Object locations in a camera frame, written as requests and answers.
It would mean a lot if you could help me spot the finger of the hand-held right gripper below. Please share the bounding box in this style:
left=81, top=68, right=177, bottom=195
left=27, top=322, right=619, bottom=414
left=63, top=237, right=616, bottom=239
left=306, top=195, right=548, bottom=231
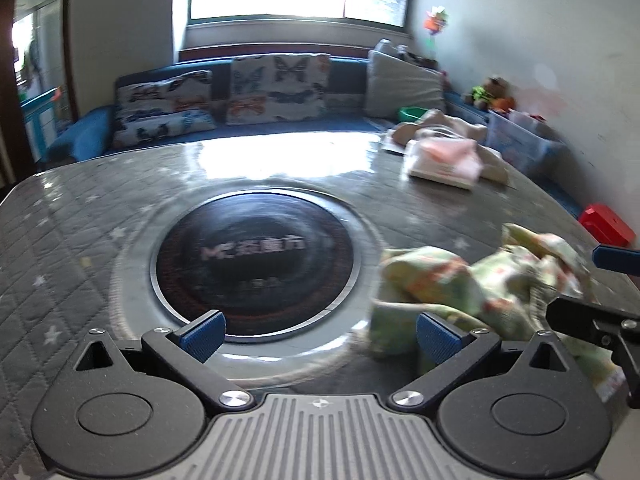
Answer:
left=591, top=243, right=640, bottom=277
left=545, top=295, right=640, bottom=397

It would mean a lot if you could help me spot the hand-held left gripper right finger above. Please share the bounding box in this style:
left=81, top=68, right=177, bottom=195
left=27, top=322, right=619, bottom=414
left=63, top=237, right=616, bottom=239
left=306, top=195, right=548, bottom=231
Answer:
left=387, top=311, right=569, bottom=412

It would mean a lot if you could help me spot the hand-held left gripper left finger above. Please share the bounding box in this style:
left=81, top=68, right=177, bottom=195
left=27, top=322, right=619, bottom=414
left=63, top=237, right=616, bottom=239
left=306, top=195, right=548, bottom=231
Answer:
left=74, top=310, right=256, bottom=412

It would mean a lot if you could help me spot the green floral child jacket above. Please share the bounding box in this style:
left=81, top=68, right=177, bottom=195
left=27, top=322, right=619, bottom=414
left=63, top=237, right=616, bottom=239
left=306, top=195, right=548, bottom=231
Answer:
left=367, top=222, right=632, bottom=403

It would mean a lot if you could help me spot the red plastic stool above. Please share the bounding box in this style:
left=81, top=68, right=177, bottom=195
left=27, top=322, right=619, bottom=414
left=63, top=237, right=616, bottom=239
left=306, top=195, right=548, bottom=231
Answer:
left=578, top=203, right=637, bottom=249

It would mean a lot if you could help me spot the round black induction cooktop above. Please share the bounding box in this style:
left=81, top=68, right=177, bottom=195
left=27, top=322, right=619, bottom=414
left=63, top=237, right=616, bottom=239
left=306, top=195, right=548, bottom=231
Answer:
left=149, top=191, right=359, bottom=347

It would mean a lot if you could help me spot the clear plastic storage box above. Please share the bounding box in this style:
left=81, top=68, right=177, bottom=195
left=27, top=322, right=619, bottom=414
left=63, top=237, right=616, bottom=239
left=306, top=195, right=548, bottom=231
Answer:
left=487, top=108, right=566, bottom=174

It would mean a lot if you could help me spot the pink tissue packet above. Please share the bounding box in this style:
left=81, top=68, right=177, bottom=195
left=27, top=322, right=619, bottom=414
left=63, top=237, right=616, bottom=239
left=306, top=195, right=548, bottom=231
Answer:
left=404, top=137, right=482, bottom=190

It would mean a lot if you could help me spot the grey quilted star tablecloth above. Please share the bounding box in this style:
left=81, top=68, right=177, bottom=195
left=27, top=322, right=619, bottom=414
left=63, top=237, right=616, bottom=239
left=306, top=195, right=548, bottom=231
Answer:
left=0, top=127, right=640, bottom=480

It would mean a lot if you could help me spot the brown teddy bear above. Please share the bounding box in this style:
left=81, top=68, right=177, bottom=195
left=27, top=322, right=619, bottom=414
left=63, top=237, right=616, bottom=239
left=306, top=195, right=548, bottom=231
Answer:
left=472, top=77, right=516, bottom=110

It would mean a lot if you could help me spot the beige garment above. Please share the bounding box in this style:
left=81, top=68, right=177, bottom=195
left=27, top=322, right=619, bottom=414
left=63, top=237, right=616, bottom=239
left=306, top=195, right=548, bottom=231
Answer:
left=382, top=108, right=511, bottom=184

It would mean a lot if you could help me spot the long butterfly print cushion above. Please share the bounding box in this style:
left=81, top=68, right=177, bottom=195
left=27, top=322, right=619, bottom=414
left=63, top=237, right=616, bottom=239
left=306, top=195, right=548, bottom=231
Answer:
left=112, top=70, right=219, bottom=149

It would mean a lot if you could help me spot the blue sofa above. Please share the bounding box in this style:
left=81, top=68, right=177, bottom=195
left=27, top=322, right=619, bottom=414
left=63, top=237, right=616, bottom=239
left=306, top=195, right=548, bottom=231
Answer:
left=45, top=52, right=586, bottom=221

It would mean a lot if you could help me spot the grey cushion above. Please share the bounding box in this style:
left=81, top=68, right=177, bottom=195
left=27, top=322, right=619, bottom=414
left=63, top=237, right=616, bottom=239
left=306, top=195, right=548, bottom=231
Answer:
left=363, top=50, right=446, bottom=121

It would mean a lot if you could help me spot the square butterfly print cushion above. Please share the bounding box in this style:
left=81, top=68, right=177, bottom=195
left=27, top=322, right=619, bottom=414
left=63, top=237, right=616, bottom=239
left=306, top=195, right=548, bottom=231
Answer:
left=224, top=53, right=332, bottom=126

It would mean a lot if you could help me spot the light blue cabinet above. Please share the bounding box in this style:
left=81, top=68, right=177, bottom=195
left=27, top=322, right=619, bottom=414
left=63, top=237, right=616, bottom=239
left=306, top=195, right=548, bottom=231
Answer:
left=20, top=87, right=66, bottom=157

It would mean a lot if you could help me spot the black white plush toy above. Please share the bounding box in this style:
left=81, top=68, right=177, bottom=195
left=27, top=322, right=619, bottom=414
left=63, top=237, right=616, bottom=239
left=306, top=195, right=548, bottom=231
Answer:
left=375, top=38, right=442, bottom=69

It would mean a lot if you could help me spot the colourful pinwheel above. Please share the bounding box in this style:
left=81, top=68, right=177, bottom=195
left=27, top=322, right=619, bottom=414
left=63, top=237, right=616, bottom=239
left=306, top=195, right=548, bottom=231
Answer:
left=423, top=5, right=451, bottom=37

